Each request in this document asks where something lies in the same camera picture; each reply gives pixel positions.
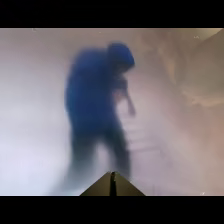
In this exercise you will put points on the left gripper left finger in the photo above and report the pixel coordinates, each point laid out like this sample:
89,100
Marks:
100,188

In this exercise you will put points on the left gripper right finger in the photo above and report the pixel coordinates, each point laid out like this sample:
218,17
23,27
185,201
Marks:
126,188

